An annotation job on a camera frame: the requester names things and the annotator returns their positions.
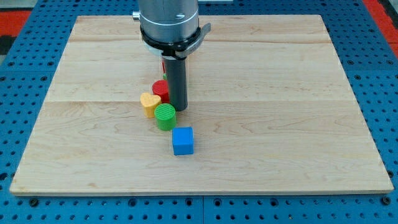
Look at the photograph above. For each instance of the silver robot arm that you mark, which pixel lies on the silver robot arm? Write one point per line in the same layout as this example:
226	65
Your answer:
170	28

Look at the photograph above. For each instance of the yellow heart block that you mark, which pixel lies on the yellow heart block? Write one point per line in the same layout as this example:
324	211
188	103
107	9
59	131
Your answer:
149	103

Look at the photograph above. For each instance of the blue cube block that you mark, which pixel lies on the blue cube block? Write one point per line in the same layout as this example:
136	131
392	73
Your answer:
182	141

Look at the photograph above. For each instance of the green cylinder block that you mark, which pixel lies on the green cylinder block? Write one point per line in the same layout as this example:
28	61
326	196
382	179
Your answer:
165	115

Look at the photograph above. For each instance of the red cylinder block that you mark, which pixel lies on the red cylinder block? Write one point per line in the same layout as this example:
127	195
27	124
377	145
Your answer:
161	89

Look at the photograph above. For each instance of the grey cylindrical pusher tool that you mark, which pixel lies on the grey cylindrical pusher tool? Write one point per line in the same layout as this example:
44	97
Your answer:
176	74

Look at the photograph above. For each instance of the small red block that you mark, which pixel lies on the small red block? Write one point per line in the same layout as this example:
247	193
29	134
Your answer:
163	66

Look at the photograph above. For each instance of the wooden board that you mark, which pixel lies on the wooden board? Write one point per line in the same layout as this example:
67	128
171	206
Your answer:
270	106

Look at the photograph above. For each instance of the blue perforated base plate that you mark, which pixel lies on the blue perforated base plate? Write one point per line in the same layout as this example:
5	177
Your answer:
30	64

